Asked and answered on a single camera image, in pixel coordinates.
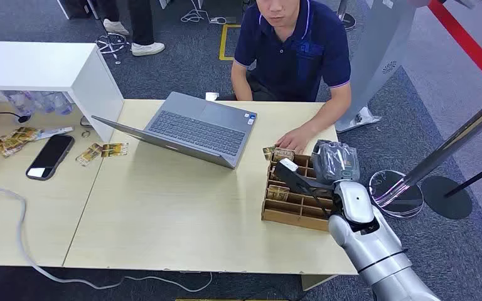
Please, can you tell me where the pile of gold cards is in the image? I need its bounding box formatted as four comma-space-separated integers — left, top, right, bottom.
0, 126, 43, 158

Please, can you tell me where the white tube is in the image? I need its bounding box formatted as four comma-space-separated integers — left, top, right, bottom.
35, 126, 75, 141

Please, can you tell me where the standing person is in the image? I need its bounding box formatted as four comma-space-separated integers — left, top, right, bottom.
95, 0, 166, 57

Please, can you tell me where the chrome chair base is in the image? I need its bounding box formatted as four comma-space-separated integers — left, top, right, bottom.
94, 32, 130, 65

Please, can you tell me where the white shelf box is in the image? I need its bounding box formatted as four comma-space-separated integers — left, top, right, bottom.
0, 40, 124, 143

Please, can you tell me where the red barrier bar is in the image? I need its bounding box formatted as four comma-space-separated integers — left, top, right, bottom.
427, 0, 482, 89

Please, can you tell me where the black stanchion with round base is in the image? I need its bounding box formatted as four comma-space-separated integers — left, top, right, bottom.
420, 155, 482, 221

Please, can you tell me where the white floor cable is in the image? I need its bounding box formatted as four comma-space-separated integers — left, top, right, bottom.
180, 0, 238, 25

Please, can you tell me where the white gate panel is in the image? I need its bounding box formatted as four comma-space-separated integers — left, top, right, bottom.
334, 0, 419, 134

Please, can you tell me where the chrome stanchion with clear base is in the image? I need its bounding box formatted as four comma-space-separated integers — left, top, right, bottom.
367, 83, 482, 219

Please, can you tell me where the clear plastic water bottle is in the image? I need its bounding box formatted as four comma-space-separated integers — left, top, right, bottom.
36, 91, 75, 116
1, 90, 38, 117

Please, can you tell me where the person's left hand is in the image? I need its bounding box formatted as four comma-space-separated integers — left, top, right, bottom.
275, 124, 318, 156

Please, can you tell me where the seated person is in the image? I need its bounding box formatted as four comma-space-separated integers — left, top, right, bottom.
230, 0, 353, 156

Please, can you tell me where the dark round stand base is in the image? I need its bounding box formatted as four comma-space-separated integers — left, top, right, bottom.
335, 0, 356, 33

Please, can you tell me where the black cable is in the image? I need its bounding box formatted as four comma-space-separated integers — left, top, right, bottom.
0, 110, 31, 124

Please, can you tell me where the black smartphone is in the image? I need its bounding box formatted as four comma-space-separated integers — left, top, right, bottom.
25, 134, 75, 181

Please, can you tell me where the wooden card organizer box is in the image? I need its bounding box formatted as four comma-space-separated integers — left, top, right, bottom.
260, 152, 336, 232

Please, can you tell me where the grey open laptop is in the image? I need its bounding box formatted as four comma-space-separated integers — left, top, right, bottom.
91, 91, 259, 171

